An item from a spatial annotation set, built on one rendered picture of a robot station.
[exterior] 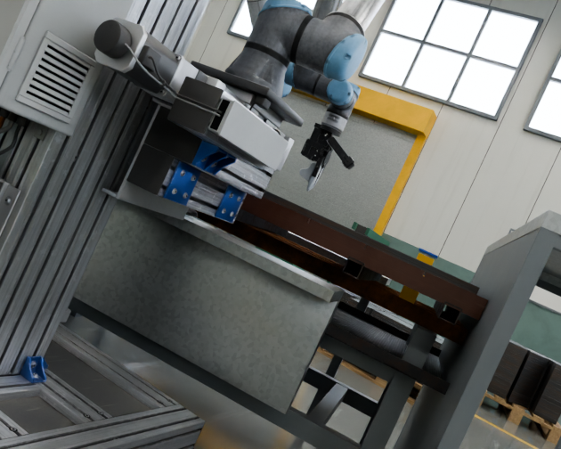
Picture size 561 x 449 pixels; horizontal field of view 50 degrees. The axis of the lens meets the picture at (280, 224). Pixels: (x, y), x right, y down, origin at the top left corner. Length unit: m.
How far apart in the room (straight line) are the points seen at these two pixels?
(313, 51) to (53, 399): 0.97
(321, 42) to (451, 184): 8.99
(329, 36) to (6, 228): 0.81
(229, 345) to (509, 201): 8.71
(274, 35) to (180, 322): 0.87
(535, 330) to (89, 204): 9.02
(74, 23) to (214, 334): 0.98
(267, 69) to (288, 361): 0.80
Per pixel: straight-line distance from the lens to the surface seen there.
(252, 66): 1.44
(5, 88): 1.11
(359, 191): 10.59
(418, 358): 1.78
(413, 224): 10.30
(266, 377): 1.75
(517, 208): 10.19
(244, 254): 1.58
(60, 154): 1.29
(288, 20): 1.47
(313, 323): 1.71
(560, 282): 2.73
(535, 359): 6.18
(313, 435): 1.86
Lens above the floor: 0.79
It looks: 1 degrees down
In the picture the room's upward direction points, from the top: 25 degrees clockwise
